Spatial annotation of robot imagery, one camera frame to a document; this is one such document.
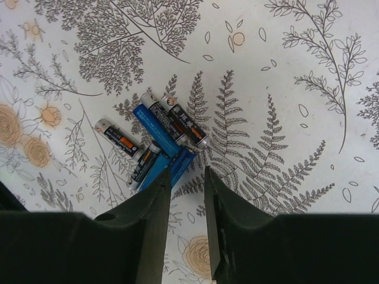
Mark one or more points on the blue battery lower left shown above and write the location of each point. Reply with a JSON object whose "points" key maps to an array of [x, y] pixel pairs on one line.
{"points": [[161, 163]]}

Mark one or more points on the blue battery diagonal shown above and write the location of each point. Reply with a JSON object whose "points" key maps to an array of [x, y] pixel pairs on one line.
{"points": [[156, 130]]}

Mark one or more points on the black orange battery middle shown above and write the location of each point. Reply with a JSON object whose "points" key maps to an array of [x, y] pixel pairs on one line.
{"points": [[151, 102]]}

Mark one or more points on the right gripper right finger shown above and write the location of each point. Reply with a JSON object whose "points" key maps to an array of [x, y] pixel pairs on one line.
{"points": [[248, 245]]}

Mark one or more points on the black orange battery lower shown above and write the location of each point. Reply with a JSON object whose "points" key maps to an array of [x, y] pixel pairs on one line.
{"points": [[144, 165]]}

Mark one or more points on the black orange battery right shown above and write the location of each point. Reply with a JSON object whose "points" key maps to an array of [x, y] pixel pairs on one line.
{"points": [[196, 134]]}

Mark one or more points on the blue AA battery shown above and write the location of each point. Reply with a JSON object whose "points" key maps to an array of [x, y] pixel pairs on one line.
{"points": [[181, 164]]}

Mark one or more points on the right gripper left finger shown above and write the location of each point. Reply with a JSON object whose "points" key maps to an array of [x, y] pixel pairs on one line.
{"points": [[123, 245]]}

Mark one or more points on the black orange battery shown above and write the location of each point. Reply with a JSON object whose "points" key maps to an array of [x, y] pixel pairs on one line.
{"points": [[151, 102], [196, 134], [144, 165], [118, 138]]}

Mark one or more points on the floral patterned table mat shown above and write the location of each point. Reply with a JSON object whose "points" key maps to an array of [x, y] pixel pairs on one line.
{"points": [[287, 91]]}

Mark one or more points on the black orange battery left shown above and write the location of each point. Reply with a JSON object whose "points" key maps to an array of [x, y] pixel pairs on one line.
{"points": [[118, 138]]}

